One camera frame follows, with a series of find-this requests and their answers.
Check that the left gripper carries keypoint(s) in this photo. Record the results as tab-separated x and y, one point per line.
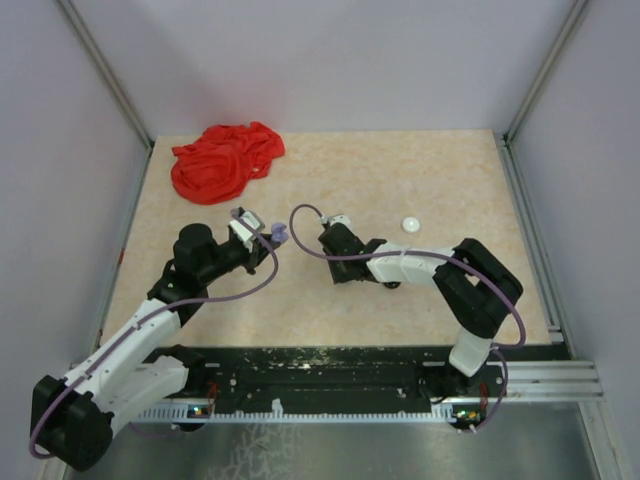
257	250

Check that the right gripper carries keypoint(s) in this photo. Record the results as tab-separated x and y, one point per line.
339	276

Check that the purple earbud case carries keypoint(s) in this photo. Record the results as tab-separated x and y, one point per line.
279	233

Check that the white earbud case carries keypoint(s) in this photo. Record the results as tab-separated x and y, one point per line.
410	225

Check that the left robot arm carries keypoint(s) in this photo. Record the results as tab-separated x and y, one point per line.
76	417

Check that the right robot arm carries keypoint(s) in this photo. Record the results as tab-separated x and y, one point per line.
479	290

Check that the red cloth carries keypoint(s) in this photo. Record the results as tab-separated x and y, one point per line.
218	165

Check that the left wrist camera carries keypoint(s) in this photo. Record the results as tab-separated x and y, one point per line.
245	225

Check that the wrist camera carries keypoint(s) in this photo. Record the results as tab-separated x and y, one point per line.
245	225
336	219

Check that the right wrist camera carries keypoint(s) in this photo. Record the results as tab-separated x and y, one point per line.
336	219

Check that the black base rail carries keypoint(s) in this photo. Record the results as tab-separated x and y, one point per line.
332	380

